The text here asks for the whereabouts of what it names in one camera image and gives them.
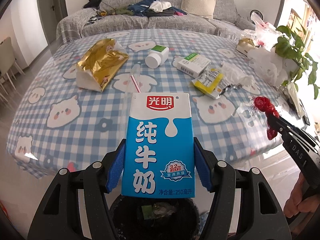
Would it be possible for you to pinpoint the red wrapper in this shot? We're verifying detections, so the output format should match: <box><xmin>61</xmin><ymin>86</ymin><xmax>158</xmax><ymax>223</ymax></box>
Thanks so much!
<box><xmin>253</xmin><ymin>96</ymin><xmax>279</xmax><ymax>140</ymax></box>

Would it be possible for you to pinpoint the white tissue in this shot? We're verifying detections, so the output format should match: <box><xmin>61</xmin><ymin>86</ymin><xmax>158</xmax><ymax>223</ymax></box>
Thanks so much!
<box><xmin>220</xmin><ymin>61</ymin><xmax>255</xmax><ymax>86</ymax></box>

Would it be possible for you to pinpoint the yellow silver snack wrapper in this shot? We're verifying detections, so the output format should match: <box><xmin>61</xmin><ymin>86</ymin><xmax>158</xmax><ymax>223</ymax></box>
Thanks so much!
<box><xmin>192</xmin><ymin>68</ymin><xmax>240</xmax><ymax>100</ymax></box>

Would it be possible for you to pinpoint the blue white milk carton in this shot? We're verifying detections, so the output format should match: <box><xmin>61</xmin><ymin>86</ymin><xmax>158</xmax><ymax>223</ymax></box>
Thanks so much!
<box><xmin>121</xmin><ymin>93</ymin><xmax>195</xmax><ymax>198</ymax></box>

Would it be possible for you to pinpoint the gold tissue pack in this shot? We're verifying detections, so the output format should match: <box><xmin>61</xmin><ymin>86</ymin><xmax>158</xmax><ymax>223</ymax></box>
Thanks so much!
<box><xmin>76</xmin><ymin>38</ymin><xmax>129</xmax><ymax>92</ymax></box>

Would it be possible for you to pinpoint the black trash bin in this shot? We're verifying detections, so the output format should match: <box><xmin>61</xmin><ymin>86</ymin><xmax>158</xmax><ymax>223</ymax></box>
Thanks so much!
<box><xmin>110</xmin><ymin>195</ymin><xmax>200</xmax><ymax>239</ymax></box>

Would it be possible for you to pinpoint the right hand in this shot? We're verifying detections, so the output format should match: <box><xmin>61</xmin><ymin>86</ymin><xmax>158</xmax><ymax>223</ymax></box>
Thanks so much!
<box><xmin>283</xmin><ymin>173</ymin><xmax>319</xmax><ymax>218</ymax></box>

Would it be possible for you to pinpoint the white plastic bag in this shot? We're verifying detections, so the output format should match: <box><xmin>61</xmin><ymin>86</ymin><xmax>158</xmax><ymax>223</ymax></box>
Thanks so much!
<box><xmin>247</xmin><ymin>47</ymin><xmax>298</xmax><ymax>87</ymax></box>

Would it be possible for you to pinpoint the green potted plant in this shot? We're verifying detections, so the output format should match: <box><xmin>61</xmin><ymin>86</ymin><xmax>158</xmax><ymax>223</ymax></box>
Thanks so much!
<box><xmin>273</xmin><ymin>25</ymin><xmax>319</xmax><ymax>100</ymax></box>

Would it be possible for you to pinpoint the blue checkered tablecloth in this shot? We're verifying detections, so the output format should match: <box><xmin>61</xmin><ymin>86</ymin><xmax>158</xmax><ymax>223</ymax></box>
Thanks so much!
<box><xmin>6</xmin><ymin>29</ymin><xmax>303</xmax><ymax>178</ymax></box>

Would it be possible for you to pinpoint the small gold box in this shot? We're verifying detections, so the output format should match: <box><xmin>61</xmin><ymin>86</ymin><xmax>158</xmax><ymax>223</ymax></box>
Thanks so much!
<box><xmin>236</xmin><ymin>38</ymin><xmax>256</xmax><ymax>56</ymax></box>

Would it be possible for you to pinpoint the white green medicine box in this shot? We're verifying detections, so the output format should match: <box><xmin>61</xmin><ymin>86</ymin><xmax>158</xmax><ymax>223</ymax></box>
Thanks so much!
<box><xmin>177</xmin><ymin>53</ymin><xmax>211</xmax><ymax>78</ymax></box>

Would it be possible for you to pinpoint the white fan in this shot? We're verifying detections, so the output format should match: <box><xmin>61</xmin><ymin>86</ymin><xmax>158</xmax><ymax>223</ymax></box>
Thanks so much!
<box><xmin>249</xmin><ymin>9</ymin><xmax>264</xmax><ymax>21</ymax></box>

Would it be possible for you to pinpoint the straw in clear wrapper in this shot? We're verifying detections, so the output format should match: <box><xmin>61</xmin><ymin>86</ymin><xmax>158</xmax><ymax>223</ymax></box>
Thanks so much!
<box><xmin>123</xmin><ymin>64</ymin><xmax>141</xmax><ymax>116</ymax></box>

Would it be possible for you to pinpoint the white dining chair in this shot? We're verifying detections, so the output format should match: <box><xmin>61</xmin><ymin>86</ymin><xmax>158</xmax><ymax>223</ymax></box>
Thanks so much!
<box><xmin>0</xmin><ymin>37</ymin><xmax>25</xmax><ymax>90</ymax></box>

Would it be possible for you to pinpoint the white pill bottle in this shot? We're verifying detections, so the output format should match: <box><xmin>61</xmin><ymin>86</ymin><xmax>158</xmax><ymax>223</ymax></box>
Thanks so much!
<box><xmin>145</xmin><ymin>45</ymin><xmax>169</xmax><ymax>69</ymax></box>

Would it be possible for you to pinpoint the beige pillow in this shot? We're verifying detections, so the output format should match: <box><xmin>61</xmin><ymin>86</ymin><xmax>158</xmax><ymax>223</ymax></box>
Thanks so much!
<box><xmin>181</xmin><ymin>0</ymin><xmax>217</xmax><ymax>19</ymax></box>

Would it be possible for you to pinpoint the pile of clothes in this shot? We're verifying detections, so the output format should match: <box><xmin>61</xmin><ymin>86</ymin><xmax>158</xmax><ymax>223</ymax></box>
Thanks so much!
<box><xmin>97</xmin><ymin>0</ymin><xmax>188</xmax><ymax>18</ymax></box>

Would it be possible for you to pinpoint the grey sofa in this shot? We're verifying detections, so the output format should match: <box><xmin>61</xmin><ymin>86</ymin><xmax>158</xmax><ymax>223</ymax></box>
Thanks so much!
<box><xmin>56</xmin><ymin>0</ymin><xmax>255</xmax><ymax>43</ymax></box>

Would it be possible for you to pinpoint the black garment on sofa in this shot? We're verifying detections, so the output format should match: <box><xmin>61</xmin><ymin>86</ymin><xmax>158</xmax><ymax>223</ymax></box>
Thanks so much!
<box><xmin>82</xmin><ymin>0</ymin><xmax>102</xmax><ymax>9</ymax></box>

